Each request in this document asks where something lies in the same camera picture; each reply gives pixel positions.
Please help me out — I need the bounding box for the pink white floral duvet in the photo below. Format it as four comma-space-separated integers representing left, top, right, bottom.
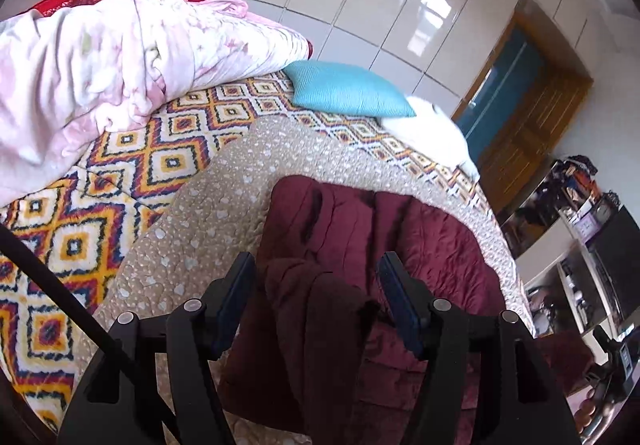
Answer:
1, 0, 310, 205

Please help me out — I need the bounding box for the white shelving unit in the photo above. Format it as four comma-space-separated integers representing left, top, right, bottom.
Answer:
497, 154, 640, 445

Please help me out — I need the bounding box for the teal pillow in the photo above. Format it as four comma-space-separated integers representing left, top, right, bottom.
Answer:
283, 60, 416, 118

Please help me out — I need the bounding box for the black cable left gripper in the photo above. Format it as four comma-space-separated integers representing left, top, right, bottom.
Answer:
0, 222, 177, 431

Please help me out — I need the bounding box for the wooden door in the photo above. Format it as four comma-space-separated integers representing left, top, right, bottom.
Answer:
454, 12, 593, 214

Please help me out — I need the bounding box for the colourful diamond-patterned blanket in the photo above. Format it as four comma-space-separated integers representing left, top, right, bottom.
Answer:
1, 72, 497, 430

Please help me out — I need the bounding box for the maroon quilted coat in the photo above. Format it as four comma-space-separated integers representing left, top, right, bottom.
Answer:
218, 174, 597, 445

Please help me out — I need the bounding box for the beige heart-patterned bedspread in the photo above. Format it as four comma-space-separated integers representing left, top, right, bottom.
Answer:
94, 117, 533, 327

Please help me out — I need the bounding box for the white pillow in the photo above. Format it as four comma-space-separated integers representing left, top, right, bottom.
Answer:
378, 96, 480, 183

